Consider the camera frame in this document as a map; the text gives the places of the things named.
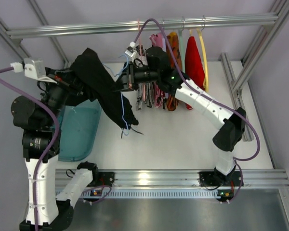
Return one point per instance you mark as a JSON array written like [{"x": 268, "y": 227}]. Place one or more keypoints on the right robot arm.
[{"x": 230, "y": 124}]

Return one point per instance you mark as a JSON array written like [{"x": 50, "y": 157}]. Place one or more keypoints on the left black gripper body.
[{"x": 71, "y": 83}]

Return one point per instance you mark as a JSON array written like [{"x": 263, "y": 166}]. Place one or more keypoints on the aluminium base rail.
[{"x": 252, "y": 178}]

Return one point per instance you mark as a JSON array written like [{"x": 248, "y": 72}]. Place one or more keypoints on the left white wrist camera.
[{"x": 35, "y": 69}]

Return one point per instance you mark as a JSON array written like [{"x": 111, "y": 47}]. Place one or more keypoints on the black white patterned garment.
[{"x": 145, "y": 91}]

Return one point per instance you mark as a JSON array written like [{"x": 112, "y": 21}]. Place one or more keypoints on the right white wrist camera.
[{"x": 131, "y": 50}]

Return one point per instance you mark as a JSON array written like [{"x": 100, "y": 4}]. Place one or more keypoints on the teal plastic bin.
[{"x": 78, "y": 125}]

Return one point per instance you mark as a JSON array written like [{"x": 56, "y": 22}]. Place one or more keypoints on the aluminium frame post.
[
  {"x": 258, "y": 47},
  {"x": 29, "y": 13}
]

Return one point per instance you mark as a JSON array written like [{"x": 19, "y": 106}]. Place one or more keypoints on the grey slotted cable duct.
[{"x": 153, "y": 194}]

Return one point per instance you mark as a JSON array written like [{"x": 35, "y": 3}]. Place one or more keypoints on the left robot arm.
[{"x": 47, "y": 210}]

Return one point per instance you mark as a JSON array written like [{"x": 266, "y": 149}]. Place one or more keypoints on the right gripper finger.
[
  {"x": 116, "y": 87},
  {"x": 123, "y": 78}
]

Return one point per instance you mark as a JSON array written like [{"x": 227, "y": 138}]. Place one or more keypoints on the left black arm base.
[{"x": 102, "y": 178}]

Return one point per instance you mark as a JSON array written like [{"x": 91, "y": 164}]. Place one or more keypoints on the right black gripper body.
[{"x": 129, "y": 78}]

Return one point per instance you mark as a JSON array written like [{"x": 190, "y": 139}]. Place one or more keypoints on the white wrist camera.
[
  {"x": 35, "y": 69},
  {"x": 131, "y": 50}
]

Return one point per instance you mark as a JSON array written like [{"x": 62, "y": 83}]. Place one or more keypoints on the right aluminium frame post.
[{"x": 258, "y": 47}]

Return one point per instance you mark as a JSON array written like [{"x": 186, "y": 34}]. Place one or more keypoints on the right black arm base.
[{"x": 212, "y": 179}]

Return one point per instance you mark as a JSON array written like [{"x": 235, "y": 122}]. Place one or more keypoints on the yellow hanger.
[{"x": 204, "y": 56}]

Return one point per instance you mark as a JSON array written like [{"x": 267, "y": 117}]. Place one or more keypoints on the aluminium hanging rail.
[{"x": 258, "y": 19}]

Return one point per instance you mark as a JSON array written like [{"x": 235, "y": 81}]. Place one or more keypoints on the red garment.
[{"x": 193, "y": 64}]

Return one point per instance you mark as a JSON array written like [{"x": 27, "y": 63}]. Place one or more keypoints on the mint green hanger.
[{"x": 181, "y": 44}]

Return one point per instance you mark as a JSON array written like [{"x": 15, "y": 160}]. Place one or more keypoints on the black trousers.
[{"x": 98, "y": 82}]

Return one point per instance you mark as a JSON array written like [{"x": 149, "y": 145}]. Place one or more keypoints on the lilac hanger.
[{"x": 164, "y": 45}]

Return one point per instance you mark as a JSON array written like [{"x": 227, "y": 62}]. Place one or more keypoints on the pink hanger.
[{"x": 139, "y": 36}]

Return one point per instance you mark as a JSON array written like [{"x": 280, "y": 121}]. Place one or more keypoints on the blue hanger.
[{"x": 124, "y": 131}]

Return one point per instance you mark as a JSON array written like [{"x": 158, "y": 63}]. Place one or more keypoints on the pink patterned garment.
[{"x": 156, "y": 41}]

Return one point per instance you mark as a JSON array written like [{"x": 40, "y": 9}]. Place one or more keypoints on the orange patterned garment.
[{"x": 173, "y": 39}]

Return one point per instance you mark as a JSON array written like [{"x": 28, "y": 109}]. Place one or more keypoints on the left aluminium frame post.
[{"x": 29, "y": 13}]

